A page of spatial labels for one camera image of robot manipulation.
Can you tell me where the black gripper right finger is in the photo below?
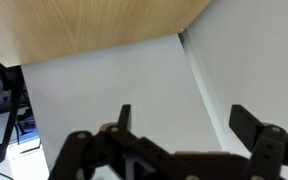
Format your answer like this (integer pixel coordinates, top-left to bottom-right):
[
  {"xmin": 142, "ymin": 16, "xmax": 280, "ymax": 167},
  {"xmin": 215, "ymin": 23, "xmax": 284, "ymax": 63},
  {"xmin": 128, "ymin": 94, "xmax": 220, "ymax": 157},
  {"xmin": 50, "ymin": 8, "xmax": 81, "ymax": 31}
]
[{"xmin": 228, "ymin": 104, "xmax": 288, "ymax": 180}]

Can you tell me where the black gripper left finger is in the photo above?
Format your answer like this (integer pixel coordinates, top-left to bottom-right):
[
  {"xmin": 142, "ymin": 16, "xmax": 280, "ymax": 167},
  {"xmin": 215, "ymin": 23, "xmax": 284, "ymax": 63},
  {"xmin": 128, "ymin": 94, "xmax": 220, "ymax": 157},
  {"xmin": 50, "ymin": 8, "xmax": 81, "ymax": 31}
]
[{"xmin": 48, "ymin": 104, "xmax": 185, "ymax": 180}]

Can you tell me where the white partition panel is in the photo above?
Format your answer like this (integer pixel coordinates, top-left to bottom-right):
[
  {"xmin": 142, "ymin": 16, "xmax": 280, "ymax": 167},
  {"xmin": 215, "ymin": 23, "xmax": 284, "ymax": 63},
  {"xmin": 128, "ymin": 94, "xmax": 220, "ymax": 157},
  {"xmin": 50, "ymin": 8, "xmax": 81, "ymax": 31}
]
[{"xmin": 20, "ymin": 33, "xmax": 223, "ymax": 180}]

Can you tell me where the black camera stand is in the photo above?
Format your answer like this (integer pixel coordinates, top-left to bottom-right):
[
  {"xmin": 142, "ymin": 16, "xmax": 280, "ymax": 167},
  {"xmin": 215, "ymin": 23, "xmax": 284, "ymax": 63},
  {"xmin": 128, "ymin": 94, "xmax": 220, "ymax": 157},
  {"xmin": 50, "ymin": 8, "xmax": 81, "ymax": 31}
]
[{"xmin": 0, "ymin": 63, "xmax": 28, "ymax": 165}]

